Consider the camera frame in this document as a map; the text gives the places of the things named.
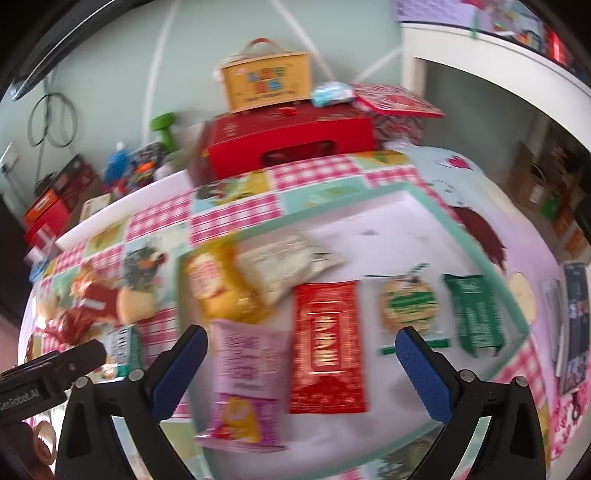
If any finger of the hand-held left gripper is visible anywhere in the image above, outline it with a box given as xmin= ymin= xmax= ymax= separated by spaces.
xmin=0 ymin=340 xmax=107 ymax=391

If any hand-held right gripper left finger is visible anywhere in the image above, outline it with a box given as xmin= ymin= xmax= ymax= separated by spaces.
xmin=54 ymin=324 xmax=209 ymax=480

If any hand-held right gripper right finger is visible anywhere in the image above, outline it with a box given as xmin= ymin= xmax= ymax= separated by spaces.
xmin=394 ymin=327 xmax=548 ymax=480

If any green white cracker packet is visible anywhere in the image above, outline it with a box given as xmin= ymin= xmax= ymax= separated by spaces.
xmin=104 ymin=325 xmax=145 ymax=377

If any pink red snack packet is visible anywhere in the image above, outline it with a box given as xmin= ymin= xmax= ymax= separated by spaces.
xmin=194 ymin=318 xmax=294 ymax=452

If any round cookie clear packet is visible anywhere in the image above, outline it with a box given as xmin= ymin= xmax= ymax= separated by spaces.
xmin=376 ymin=263 xmax=451 ymax=356

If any dark green snack packet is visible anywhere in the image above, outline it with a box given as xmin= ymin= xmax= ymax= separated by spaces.
xmin=442 ymin=273 xmax=508 ymax=358

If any cream pudding cup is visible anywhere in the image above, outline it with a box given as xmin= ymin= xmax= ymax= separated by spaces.
xmin=115 ymin=286 xmax=155 ymax=324

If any yellow snack packet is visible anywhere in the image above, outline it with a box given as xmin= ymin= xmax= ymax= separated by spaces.
xmin=186 ymin=235 xmax=273 ymax=324

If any red gold snack packet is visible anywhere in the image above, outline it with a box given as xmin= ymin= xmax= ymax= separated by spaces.
xmin=288 ymin=279 xmax=368 ymax=415

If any teal shallow cardboard box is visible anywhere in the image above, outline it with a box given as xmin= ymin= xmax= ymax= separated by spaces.
xmin=178 ymin=181 xmax=532 ymax=480

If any beige snack packet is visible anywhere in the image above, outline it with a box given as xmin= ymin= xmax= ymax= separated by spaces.
xmin=238 ymin=234 xmax=347 ymax=305

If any person's left hand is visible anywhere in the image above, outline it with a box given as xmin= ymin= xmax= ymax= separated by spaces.
xmin=0 ymin=418 xmax=58 ymax=480

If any shiny red snack packet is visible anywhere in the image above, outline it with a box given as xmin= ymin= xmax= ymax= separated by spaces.
xmin=44 ymin=307 xmax=105 ymax=347

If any black cabinet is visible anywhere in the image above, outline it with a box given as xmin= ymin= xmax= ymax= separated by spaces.
xmin=0 ymin=189 xmax=29 ymax=319

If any clear pink striped box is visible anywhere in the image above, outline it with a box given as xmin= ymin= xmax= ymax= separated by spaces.
xmin=25 ymin=226 xmax=61 ymax=264

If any plain red box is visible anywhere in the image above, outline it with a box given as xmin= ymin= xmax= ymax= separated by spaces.
xmin=24 ymin=200 xmax=72 ymax=250

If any white phone stand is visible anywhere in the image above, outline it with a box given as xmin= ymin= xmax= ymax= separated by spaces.
xmin=540 ymin=277 xmax=566 ymax=377

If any cream card packet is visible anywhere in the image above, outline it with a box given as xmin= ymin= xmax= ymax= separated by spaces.
xmin=81 ymin=194 xmax=112 ymax=222

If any orange box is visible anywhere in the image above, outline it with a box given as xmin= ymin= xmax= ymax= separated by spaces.
xmin=23 ymin=189 xmax=61 ymax=222

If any cartoon print cloth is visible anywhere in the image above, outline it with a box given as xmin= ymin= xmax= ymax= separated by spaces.
xmin=406 ymin=147 xmax=583 ymax=457

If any dark red black box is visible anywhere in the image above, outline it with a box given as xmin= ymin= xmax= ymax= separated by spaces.
xmin=34 ymin=154 xmax=100 ymax=204

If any blue drink bottle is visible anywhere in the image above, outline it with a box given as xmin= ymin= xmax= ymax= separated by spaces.
xmin=105 ymin=141 xmax=132 ymax=185

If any camouflage toy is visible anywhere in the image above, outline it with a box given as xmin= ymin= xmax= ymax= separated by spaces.
xmin=129 ymin=142 xmax=167 ymax=185

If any brown cardboard box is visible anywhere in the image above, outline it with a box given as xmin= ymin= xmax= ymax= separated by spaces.
xmin=508 ymin=141 xmax=555 ymax=210

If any green dumbbell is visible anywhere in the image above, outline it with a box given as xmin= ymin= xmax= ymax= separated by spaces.
xmin=150 ymin=112 xmax=182 ymax=151

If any large red gift box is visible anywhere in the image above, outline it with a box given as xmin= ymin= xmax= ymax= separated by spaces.
xmin=189 ymin=102 xmax=377 ymax=183

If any red patterned lidded box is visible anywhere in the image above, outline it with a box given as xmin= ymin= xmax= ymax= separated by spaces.
xmin=351 ymin=83 xmax=446 ymax=146

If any wet wipes pack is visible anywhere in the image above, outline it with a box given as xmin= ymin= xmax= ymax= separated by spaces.
xmin=311 ymin=80 xmax=357 ymax=108

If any white desk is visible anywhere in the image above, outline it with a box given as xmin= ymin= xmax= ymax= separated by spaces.
xmin=401 ymin=22 xmax=591 ymax=153

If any black monitor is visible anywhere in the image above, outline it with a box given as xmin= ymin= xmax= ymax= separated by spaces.
xmin=0 ymin=0 xmax=155 ymax=104

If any shiny red tin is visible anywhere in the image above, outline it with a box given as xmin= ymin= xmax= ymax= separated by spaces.
xmin=545 ymin=32 xmax=571 ymax=63

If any purple plastic basket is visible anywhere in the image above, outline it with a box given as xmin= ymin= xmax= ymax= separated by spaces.
xmin=394 ymin=0 xmax=476 ymax=25

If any colourful desk clutter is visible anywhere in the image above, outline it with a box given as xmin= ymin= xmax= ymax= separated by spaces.
xmin=462 ymin=0 xmax=550 ymax=51

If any white wall socket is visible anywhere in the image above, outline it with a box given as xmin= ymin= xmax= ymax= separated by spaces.
xmin=0 ymin=143 xmax=19 ymax=174

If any black cable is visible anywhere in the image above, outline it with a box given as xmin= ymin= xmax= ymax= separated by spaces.
xmin=28 ymin=78 xmax=77 ymax=148

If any yellow gift box with handle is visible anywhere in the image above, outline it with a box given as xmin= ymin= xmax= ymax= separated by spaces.
xmin=217 ymin=38 xmax=311 ymax=112

